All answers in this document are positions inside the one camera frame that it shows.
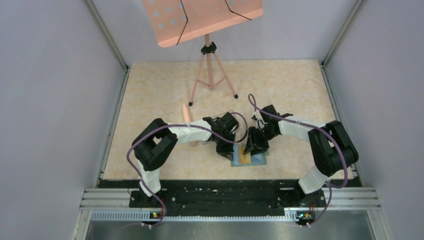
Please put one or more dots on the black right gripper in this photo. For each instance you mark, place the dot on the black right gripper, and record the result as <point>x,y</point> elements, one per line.
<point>256,146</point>

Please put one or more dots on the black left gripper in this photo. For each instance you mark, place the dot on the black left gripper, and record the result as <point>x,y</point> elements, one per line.
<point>227,152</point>

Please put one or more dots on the gold VIP credit card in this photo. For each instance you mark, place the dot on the gold VIP credit card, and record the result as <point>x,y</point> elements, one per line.
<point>243,158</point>

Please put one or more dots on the green leather card holder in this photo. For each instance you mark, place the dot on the green leather card holder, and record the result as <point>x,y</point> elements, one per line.
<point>256,160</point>

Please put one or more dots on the clear plastic card box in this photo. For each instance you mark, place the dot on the clear plastic card box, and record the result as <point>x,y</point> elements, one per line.
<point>225,126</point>

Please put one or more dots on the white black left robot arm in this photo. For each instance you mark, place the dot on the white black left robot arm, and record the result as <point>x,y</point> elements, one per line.
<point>153,146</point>

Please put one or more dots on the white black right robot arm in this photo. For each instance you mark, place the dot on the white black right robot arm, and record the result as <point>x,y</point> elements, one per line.
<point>331,147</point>

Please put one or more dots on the pink music stand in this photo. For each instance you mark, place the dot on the pink music stand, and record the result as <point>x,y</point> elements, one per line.
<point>178,21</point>

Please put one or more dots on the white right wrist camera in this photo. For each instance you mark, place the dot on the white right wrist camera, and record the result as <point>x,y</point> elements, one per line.
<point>259,123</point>

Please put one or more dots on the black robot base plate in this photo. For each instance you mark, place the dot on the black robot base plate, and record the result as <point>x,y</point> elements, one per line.
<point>233,196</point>

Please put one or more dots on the aluminium front rail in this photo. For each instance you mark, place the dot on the aluminium front rail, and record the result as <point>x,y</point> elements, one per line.
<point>114,204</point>

